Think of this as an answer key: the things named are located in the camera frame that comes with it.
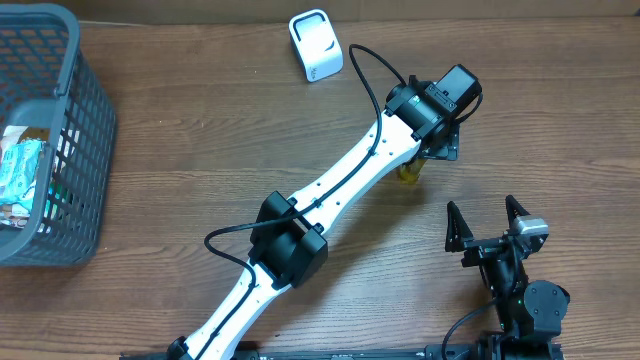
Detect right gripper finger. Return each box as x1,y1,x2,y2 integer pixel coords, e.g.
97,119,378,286
505,195,529,225
445,201,474,252

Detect yellow dish soap bottle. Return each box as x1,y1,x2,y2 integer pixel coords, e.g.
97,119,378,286
396,158,426,184

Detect teal tissue packet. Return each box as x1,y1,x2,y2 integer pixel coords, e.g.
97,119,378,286
1,139,43,211

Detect brown white snack bag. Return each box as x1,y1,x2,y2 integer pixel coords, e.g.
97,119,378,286
1,125,50,228

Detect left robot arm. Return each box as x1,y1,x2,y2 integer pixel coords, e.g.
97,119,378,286
167,65,482,359

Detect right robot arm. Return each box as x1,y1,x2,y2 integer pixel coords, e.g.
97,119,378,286
440,195,570,360

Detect grey plastic shopping basket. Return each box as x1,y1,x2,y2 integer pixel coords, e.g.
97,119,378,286
1,4,117,267

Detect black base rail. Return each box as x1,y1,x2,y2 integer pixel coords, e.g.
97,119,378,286
119,344,565,360

